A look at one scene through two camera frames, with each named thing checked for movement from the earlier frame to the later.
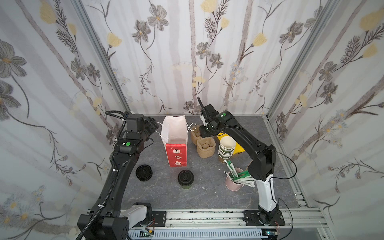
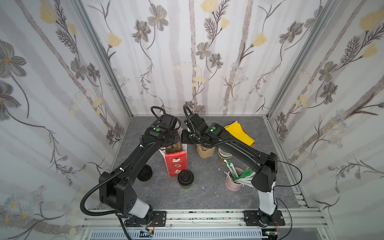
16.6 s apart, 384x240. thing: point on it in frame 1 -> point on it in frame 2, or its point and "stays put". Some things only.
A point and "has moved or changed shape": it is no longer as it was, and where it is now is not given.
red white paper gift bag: x=174 y=134 has moved or changed shape
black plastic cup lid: x=185 y=177 stays put
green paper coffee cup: x=186 y=187 stays put
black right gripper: x=206 y=114 -> x=187 y=136
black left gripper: x=150 y=125 -> x=169 y=139
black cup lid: x=143 y=172 stays put
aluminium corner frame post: x=327 y=11 stays put
